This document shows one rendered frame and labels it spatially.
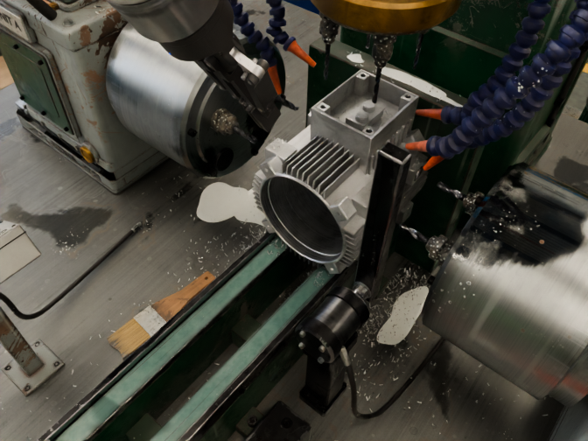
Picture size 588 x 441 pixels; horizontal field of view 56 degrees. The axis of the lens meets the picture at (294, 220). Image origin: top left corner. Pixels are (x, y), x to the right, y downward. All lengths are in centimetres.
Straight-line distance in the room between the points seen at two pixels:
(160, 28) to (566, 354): 51
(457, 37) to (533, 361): 48
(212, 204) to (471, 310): 61
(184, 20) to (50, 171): 81
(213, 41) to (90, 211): 68
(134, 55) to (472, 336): 63
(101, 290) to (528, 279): 70
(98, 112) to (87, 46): 12
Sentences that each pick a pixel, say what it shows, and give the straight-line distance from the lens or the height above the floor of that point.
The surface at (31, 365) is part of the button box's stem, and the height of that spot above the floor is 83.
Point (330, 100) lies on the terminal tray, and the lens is 79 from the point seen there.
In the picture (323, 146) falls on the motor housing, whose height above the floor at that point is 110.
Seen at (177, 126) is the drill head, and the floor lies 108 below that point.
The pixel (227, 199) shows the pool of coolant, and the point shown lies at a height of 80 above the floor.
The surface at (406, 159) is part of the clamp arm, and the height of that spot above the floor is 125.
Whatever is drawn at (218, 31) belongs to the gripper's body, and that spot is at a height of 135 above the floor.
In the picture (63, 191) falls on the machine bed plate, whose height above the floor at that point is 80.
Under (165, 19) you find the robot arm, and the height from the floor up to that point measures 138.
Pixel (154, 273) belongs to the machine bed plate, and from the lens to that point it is 102.
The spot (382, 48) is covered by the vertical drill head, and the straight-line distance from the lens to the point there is 65.
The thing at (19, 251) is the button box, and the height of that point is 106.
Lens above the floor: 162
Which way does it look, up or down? 50 degrees down
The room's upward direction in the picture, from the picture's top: 2 degrees clockwise
